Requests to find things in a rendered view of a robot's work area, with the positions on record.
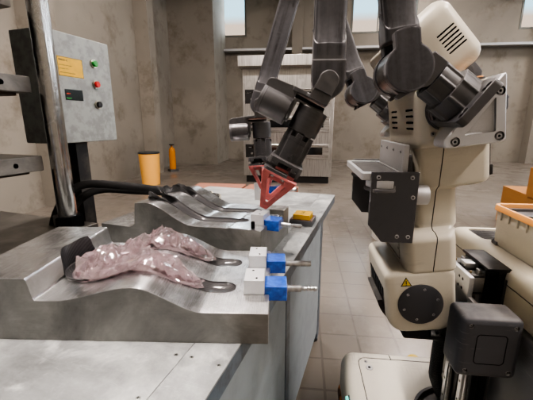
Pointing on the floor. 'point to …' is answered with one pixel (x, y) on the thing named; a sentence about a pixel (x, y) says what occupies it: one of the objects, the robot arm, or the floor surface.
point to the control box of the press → (70, 99)
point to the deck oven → (293, 75)
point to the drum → (150, 167)
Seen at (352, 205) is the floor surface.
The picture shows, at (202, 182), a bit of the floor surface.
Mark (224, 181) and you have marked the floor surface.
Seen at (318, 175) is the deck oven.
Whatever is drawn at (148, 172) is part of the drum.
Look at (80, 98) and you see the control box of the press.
